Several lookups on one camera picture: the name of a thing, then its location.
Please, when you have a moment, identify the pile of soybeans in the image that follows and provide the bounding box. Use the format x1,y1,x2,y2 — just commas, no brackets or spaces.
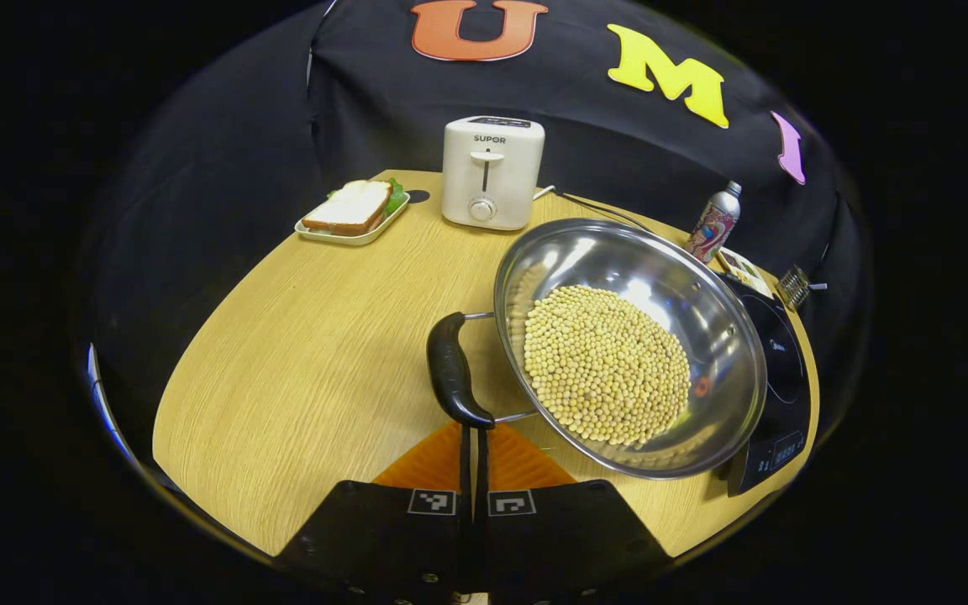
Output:
523,285,692,446

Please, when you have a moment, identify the black power cable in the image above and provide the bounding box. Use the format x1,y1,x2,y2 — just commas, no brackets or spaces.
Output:
555,192,655,234

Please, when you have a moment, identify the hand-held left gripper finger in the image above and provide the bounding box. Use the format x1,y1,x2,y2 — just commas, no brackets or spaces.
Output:
274,420,475,601
477,422,672,601

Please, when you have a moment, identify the white toaster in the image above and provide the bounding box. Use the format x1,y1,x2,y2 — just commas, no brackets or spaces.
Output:
440,116,546,231

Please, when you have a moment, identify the black backdrop cloth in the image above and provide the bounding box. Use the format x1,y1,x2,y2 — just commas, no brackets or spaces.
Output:
85,0,870,471

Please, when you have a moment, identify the sandwich with lettuce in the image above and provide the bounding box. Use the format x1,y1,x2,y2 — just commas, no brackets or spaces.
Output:
302,178,408,238

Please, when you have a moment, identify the small wire basket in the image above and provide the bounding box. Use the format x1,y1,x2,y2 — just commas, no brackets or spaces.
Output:
776,265,828,312

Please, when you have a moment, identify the white rectangular tray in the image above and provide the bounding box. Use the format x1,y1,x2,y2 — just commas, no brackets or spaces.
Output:
295,189,411,246

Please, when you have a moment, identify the white divided plate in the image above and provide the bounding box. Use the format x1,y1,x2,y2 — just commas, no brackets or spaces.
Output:
718,246,775,299

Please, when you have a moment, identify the stainless steel pot black handle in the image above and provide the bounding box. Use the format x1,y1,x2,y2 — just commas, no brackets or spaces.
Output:
427,218,769,480

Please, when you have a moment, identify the silver printed drink bottle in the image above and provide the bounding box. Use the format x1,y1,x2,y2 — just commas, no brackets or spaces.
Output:
686,181,742,264

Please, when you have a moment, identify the black induction cooktop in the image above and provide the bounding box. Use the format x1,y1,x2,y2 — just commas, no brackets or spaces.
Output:
715,273,813,497

